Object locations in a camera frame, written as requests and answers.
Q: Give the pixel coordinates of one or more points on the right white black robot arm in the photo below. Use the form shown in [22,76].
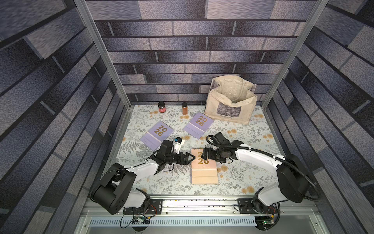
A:
[293,182]

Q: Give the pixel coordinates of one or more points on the circuit board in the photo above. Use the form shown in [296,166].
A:
[141,220]
[264,223]

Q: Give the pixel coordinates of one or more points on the dark jar red label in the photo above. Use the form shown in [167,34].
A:
[161,106]

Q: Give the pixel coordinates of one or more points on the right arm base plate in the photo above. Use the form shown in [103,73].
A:
[247,206]

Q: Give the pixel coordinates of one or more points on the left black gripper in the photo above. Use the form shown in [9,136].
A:
[186,161]

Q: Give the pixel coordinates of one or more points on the right circuit board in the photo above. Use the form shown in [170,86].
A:
[264,223]

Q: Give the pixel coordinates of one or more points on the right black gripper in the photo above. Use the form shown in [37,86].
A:
[211,153]

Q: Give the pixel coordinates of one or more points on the floral patterned table mat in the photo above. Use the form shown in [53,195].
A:
[238,178]

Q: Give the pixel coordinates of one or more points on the left aluminium frame post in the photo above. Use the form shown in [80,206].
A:
[92,29]

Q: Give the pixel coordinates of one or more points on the left circuit board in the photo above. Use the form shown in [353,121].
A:
[141,220]

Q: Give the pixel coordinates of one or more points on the amber spice bottle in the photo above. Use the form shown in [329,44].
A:
[184,108]

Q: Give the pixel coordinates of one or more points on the peach 2026 desk calendar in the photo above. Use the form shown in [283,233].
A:
[204,171]

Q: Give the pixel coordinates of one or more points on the beige canvas tote bag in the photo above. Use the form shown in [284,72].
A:
[231,98]

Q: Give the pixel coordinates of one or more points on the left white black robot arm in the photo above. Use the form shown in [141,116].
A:
[115,189]

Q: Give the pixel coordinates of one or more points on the aluminium frame post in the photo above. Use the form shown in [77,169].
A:
[312,19]
[92,29]

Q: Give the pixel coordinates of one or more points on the right aluminium frame post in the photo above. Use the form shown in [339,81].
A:
[312,19]

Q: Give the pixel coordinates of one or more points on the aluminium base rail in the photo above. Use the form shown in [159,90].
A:
[202,215]

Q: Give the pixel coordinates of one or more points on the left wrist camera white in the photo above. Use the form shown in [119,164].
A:
[177,144]

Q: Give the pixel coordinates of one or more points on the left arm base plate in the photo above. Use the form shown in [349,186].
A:
[149,207]

